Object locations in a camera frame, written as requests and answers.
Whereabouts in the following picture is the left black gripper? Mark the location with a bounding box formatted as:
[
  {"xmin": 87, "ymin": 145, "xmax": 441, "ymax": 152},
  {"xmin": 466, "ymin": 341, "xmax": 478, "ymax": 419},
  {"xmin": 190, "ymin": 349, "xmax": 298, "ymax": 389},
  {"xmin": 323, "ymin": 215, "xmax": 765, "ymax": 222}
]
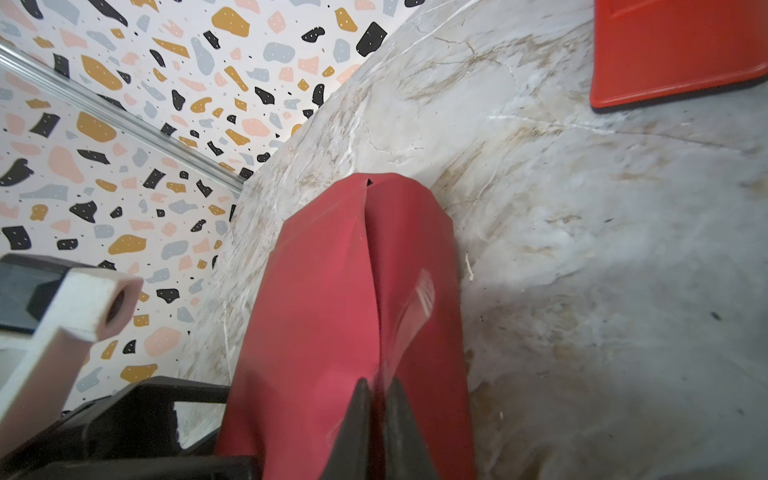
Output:
[{"xmin": 1, "ymin": 377, "xmax": 261, "ymax": 479}]

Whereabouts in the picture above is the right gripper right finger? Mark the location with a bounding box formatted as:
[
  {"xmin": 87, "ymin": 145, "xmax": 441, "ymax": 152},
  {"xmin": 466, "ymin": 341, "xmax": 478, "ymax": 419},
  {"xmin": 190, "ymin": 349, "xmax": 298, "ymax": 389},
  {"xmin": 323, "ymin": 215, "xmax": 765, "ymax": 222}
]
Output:
[{"xmin": 383, "ymin": 379, "xmax": 439, "ymax": 480}]

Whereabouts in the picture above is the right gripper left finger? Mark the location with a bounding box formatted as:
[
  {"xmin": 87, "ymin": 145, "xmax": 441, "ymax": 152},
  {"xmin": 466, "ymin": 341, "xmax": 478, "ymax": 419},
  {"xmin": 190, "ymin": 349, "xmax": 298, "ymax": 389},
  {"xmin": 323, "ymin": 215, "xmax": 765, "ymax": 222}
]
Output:
[{"xmin": 319, "ymin": 378, "xmax": 372, "ymax": 480}]

